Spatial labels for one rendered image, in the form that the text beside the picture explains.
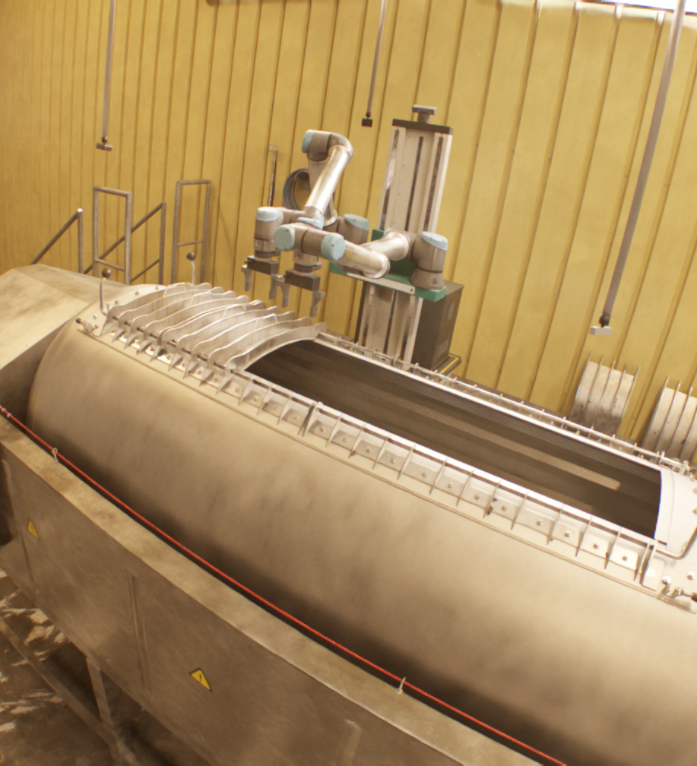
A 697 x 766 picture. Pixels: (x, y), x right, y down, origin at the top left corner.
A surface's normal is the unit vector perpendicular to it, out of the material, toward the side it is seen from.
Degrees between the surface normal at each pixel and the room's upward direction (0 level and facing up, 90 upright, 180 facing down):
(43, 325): 21
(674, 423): 74
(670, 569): 28
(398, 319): 90
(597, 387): 70
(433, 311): 90
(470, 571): 47
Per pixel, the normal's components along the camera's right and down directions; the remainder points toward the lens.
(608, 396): -0.47, -0.01
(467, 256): -0.53, 0.27
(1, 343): -0.06, -0.75
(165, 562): 0.15, -0.90
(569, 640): -0.33, -0.34
